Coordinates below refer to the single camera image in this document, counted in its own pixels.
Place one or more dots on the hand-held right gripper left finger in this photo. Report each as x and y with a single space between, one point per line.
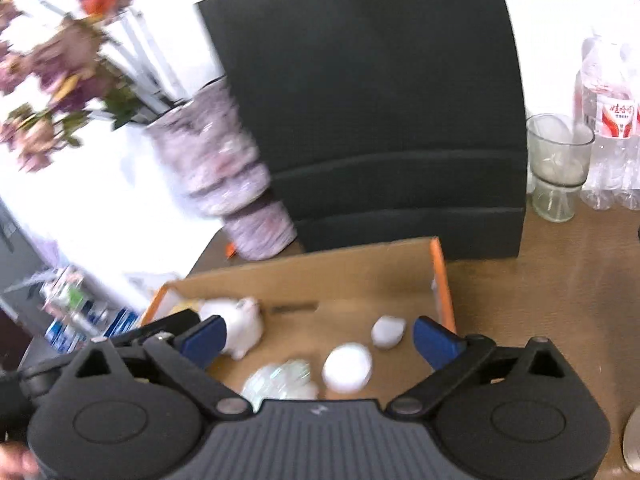
205 342

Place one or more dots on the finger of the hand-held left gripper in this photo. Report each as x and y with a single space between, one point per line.
165 324

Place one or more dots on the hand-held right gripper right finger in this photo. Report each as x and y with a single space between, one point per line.
435 342

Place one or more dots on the white and tan plush dog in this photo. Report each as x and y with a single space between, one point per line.
240 330

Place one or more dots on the cardboard box orange rim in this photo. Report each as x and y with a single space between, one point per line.
350 280

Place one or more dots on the person's left hand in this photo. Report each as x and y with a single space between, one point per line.
17 460

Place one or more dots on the blue and white box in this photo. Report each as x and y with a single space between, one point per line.
122 321

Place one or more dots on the small white rounded case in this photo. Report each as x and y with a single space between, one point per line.
387 332

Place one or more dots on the crumpled clear plastic wrap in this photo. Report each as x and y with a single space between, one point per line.
280 382

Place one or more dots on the white round container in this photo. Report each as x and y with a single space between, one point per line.
347 367

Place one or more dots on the small orange object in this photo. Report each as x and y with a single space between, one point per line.
231 251

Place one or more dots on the metal rack with toiletries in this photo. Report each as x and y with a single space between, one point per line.
70 300

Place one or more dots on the purple textured vase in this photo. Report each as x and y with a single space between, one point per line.
220 160

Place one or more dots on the clear drinking glass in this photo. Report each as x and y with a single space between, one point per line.
555 180

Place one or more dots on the white rounded object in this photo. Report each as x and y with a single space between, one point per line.
632 435

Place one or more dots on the clear plastic water bottle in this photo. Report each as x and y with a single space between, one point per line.
612 160

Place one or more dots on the black paper bag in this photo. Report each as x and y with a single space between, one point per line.
375 85

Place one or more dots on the dried pink flower bouquet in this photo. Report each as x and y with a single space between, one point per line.
75 45

